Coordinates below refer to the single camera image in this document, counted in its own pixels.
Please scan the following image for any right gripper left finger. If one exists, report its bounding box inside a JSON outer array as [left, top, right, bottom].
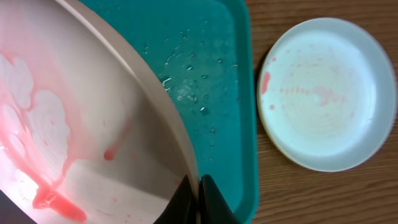
[[154, 176, 197, 224]]

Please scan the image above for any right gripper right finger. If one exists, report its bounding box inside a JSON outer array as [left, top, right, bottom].
[[199, 174, 240, 224]]

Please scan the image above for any white pink-rimmed plate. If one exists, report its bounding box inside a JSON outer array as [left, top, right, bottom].
[[1, 1, 198, 223]]

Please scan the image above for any light blue plastic plate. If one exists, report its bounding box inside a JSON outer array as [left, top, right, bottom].
[[257, 17, 397, 172]]

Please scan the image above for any teal plastic tray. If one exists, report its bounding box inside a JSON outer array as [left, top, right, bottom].
[[83, 0, 259, 223]]

